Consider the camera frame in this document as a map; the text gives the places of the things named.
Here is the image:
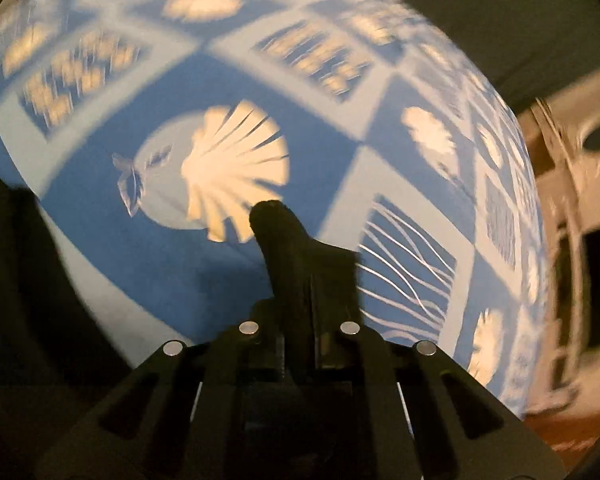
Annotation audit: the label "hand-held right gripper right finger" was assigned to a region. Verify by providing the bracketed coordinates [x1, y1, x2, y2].
[314, 310, 567, 480]

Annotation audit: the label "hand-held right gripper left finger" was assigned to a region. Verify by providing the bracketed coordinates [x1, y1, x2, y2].
[34, 304, 286, 480]

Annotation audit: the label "black pants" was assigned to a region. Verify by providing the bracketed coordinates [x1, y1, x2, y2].
[249, 200, 362, 381]

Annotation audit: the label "blue shell printed blanket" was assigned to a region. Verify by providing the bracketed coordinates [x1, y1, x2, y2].
[0, 0, 548, 418]

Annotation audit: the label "beige furniture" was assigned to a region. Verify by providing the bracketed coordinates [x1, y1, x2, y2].
[517, 67, 600, 413]

